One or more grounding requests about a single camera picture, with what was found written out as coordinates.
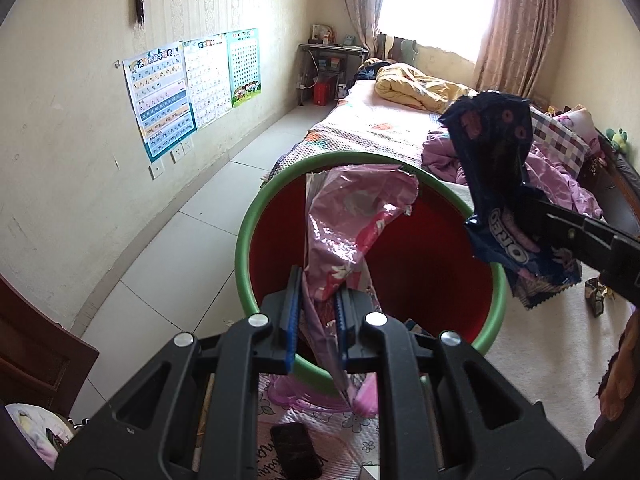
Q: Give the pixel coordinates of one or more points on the teal number wall poster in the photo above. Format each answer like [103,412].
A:
[244,65]

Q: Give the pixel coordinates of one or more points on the pink foil wrapper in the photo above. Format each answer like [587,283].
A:
[340,230]

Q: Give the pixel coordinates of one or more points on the white wall socket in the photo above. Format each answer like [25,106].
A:
[157,170]
[188,147]
[177,155]

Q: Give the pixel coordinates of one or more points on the patterned bed sheet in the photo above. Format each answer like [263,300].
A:
[370,120]

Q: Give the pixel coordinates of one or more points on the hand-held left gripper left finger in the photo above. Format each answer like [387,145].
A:
[292,320]

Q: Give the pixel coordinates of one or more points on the blue alphabet wall poster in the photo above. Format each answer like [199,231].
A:
[160,100]

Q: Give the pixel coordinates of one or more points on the yellow wrapper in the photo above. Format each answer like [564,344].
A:
[597,297]

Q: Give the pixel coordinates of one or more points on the yellow quilt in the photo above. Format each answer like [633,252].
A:
[410,85]

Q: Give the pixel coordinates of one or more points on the wide pink curtain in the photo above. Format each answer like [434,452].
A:
[520,30]

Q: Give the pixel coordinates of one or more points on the checkered pillow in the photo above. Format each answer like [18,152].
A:
[560,140]

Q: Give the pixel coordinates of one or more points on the small grey desk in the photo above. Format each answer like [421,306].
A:
[332,50]

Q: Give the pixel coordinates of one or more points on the pink pillow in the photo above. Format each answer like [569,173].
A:
[580,122]

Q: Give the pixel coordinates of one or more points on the smartphone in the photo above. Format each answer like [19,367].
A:
[295,452]

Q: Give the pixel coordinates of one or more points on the printed cloth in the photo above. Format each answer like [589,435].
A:
[35,435]

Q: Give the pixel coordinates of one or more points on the green stuffed toy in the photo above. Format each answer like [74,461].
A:
[619,139]

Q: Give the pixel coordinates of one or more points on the picture frame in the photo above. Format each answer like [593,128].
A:
[321,33]

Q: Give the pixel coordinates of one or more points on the dark blue cloth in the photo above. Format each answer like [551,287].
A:
[372,70]

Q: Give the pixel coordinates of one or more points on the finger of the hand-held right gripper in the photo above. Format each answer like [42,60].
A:
[565,232]

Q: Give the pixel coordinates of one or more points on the dark blue cookie wrapper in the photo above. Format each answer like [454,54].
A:
[495,135]

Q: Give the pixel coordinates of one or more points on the purple quilt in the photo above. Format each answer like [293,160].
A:
[445,160]

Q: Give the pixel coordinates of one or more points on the narrow pink curtain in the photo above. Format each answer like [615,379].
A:
[362,5]

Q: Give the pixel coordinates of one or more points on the red bin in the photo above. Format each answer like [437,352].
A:
[324,94]

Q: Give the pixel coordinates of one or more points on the person's right forearm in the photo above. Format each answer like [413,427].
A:
[620,390]

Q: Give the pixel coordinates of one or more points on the white chart wall poster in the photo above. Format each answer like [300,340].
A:
[207,80]

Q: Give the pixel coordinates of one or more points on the dark bed headboard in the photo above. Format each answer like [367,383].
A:
[620,195]

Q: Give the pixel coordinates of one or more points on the dark wooden door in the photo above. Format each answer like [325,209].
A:
[40,355]

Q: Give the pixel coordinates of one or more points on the red bucket green rim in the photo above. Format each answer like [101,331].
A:
[425,260]

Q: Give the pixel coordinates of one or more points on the floral mat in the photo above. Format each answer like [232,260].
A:
[345,450]

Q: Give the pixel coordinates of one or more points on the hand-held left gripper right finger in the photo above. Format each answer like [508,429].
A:
[342,325]

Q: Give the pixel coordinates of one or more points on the dark clothes by window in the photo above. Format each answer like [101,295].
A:
[400,49]

